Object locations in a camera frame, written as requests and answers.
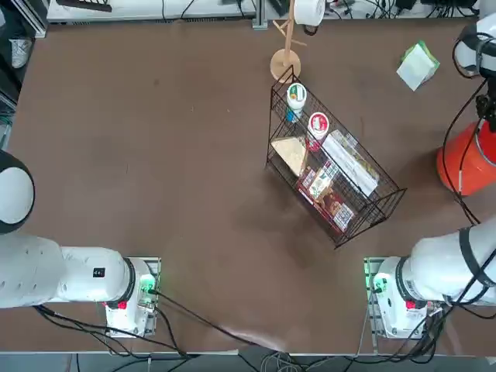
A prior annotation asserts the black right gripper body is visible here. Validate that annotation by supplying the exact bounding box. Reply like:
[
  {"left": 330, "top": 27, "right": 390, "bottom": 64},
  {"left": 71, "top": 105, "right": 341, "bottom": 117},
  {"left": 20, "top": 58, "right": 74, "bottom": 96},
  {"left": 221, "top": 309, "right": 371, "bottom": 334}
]
[{"left": 486, "top": 77, "right": 496, "bottom": 133}]

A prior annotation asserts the white paper tissue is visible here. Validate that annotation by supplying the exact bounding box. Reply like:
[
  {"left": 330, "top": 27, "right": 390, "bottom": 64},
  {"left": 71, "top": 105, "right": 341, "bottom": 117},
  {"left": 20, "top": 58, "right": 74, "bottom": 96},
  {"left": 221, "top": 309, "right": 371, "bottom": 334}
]
[{"left": 395, "top": 45, "right": 432, "bottom": 92}]

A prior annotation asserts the orange round bin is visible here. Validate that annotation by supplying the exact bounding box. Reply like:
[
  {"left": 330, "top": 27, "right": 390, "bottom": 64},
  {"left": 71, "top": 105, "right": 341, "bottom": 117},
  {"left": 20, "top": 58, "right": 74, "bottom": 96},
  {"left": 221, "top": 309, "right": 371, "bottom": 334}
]
[{"left": 436, "top": 120, "right": 496, "bottom": 197}]

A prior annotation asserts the green tissue pack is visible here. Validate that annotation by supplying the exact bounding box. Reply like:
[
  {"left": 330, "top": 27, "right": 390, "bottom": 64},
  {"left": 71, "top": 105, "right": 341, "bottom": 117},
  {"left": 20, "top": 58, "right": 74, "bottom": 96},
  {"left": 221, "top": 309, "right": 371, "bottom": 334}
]
[{"left": 402, "top": 40, "right": 442, "bottom": 88}]

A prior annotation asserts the long white box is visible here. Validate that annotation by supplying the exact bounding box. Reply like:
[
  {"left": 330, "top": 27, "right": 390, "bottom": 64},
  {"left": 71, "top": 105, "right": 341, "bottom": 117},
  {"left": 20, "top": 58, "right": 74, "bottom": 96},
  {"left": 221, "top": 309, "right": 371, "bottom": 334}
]
[{"left": 321, "top": 129, "right": 381, "bottom": 198}]

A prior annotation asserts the white cup red lid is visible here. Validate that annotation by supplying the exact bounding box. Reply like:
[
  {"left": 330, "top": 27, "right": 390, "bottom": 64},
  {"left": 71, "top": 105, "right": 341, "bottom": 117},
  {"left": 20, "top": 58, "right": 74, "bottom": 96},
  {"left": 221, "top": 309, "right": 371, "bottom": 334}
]
[{"left": 305, "top": 111, "right": 332, "bottom": 153}]

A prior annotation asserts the white printed snack box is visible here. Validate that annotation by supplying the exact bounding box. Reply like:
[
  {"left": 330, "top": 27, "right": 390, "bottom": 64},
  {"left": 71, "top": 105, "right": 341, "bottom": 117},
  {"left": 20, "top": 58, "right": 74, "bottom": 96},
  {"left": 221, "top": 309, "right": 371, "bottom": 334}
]
[{"left": 308, "top": 163, "right": 337, "bottom": 199}]

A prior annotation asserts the dark red snack box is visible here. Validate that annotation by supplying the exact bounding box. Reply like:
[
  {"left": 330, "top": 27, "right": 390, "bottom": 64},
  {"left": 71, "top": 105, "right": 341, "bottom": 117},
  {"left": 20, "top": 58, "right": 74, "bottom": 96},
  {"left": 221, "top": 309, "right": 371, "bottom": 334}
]
[{"left": 317, "top": 188, "right": 356, "bottom": 234}]

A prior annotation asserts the white cup green lid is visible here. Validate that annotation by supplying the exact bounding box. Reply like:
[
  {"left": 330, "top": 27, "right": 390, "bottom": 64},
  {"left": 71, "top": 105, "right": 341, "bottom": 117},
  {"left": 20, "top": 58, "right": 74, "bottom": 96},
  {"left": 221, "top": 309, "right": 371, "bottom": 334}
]
[{"left": 285, "top": 82, "right": 308, "bottom": 124}]

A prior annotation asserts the white mug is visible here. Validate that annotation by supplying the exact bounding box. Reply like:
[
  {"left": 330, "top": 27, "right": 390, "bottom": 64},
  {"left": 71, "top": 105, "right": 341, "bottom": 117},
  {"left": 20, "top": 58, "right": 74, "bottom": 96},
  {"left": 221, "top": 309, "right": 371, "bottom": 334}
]
[{"left": 293, "top": 0, "right": 326, "bottom": 36}]

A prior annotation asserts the wooden mug tree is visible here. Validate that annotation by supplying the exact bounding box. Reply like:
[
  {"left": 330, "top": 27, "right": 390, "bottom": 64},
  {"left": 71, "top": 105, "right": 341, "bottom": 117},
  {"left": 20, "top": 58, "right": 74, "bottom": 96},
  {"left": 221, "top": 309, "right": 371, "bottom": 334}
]
[{"left": 270, "top": 0, "right": 309, "bottom": 84}]

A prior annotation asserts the person's shoe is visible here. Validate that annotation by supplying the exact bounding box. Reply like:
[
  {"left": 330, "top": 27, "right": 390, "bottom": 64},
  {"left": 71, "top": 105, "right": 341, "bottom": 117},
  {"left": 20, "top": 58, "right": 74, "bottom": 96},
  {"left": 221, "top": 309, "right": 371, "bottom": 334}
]
[{"left": 10, "top": 37, "right": 33, "bottom": 70}]

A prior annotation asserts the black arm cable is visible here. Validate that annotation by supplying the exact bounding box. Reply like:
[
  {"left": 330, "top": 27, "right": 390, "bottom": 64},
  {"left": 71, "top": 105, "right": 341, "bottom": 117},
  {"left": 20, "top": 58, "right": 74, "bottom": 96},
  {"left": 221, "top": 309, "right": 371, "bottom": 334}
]
[{"left": 441, "top": 77, "right": 491, "bottom": 228}]

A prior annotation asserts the black wire shelf rack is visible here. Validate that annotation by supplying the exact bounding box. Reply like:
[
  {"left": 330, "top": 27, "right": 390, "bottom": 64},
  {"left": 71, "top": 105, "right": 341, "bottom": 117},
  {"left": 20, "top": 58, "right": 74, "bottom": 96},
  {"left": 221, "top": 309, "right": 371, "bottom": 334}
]
[{"left": 265, "top": 64, "right": 408, "bottom": 251}]

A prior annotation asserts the aluminium frame profile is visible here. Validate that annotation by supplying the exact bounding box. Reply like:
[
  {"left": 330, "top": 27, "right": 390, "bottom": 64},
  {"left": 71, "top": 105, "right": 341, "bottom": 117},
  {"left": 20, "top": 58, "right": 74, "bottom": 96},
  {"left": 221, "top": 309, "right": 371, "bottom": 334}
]
[
  {"left": 7, "top": 0, "right": 48, "bottom": 39},
  {"left": 253, "top": 0, "right": 268, "bottom": 29}
]

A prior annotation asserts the black base cable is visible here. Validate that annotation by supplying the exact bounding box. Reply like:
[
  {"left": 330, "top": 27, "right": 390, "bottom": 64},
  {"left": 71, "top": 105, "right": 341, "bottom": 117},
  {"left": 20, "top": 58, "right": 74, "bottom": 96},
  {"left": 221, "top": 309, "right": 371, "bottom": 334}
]
[{"left": 153, "top": 290, "right": 280, "bottom": 348}]

